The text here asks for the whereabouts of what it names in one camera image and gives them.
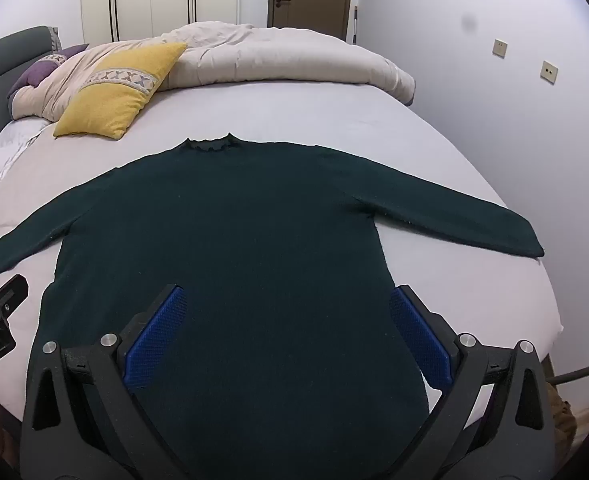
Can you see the beige duvet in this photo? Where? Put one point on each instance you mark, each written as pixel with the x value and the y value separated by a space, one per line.
pixel 274 55

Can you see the yellow patterned pillow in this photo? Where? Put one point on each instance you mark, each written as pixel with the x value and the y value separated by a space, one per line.
pixel 104 105

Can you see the white wardrobe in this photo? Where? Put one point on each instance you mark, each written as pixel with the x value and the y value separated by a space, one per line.
pixel 139 0

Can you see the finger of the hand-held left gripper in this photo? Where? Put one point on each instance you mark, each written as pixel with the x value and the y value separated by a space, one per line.
pixel 10 292

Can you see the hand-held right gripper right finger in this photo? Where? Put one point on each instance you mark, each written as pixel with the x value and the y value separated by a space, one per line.
pixel 419 332

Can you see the dark green sweater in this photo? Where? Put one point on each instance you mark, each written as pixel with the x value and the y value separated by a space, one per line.
pixel 249 235

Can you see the brown cloth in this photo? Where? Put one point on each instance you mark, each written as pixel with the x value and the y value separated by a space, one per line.
pixel 562 415

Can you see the beige wall socket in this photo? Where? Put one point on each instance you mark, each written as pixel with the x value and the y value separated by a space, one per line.
pixel 549 71
pixel 500 47

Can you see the purple patterned pillow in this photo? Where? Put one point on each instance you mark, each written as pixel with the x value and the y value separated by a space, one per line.
pixel 32 75

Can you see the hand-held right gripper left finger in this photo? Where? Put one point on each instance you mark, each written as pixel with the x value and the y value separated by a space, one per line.
pixel 158 330

